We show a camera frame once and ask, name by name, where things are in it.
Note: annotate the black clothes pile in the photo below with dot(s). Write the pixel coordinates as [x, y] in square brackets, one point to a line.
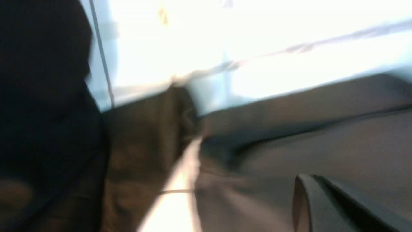
[66, 166]

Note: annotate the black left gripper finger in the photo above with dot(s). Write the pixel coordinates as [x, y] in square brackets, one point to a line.
[322, 204]

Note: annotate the gray long-sleeve shirt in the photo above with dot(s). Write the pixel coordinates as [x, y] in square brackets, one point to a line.
[357, 132]

